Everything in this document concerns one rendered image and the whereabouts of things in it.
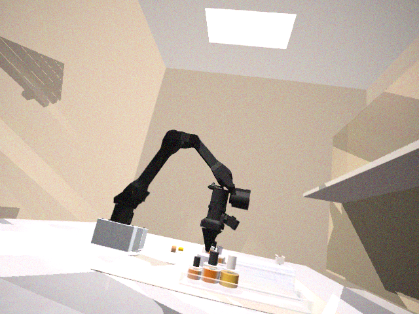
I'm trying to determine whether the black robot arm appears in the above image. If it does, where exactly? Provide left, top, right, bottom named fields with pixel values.
left=109, top=130, right=251, bottom=230

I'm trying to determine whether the small orange jar with black lid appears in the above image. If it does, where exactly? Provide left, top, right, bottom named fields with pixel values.
left=187, top=256, right=202, bottom=276

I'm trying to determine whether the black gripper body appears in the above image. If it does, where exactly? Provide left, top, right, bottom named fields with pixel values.
left=200, top=202, right=226, bottom=231

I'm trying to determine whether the yellow jar with white lid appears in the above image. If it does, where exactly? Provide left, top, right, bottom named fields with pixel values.
left=219, top=254, right=240, bottom=284

